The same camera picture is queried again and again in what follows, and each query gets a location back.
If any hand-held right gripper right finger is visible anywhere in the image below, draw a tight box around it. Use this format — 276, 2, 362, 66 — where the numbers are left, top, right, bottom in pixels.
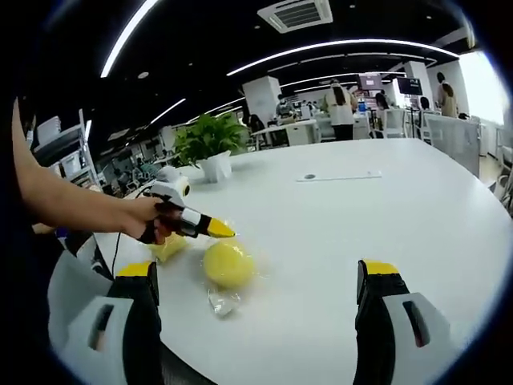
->
352, 259, 452, 385

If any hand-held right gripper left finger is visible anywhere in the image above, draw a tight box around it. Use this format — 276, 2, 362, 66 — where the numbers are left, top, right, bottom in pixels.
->
59, 260, 164, 385

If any yellow rectangular silicone block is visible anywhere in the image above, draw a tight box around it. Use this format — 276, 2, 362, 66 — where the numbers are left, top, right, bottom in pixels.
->
147, 232, 189, 265

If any yellow rounded silicone block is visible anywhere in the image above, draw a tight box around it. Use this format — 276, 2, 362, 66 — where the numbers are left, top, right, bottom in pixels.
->
201, 239, 258, 318

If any person's left hand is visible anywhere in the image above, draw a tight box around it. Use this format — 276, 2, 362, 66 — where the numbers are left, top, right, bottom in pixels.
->
119, 196, 186, 245

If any white plant pot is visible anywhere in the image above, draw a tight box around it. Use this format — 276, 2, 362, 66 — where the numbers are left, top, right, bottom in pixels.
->
198, 150, 233, 183

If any green leafy plant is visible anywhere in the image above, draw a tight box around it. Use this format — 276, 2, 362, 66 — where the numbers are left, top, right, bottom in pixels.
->
172, 112, 249, 169

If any white ceiling light strip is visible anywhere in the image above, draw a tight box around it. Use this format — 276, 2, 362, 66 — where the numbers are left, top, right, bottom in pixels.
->
99, 0, 160, 79
151, 98, 188, 126
227, 38, 462, 77

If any metal storage shelf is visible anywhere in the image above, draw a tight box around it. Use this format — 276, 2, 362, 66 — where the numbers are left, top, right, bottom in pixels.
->
34, 111, 99, 188

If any person's dark clothing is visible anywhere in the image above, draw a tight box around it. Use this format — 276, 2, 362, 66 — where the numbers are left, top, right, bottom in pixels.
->
0, 224, 53, 362

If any white desk cabinet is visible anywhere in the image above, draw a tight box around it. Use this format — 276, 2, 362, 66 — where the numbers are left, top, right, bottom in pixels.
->
286, 119, 321, 146

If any table outlet strip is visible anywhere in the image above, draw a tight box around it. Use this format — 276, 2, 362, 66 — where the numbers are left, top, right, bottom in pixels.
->
296, 169, 383, 184

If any white mesh partition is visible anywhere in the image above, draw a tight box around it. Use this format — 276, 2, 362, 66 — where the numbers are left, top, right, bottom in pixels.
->
422, 112, 482, 178

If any ceiling air conditioner unit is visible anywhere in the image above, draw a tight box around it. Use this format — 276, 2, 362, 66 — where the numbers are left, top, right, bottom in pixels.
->
256, 0, 334, 34

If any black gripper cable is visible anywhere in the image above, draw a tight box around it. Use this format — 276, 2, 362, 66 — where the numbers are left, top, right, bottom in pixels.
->
111, 230, 123, 278

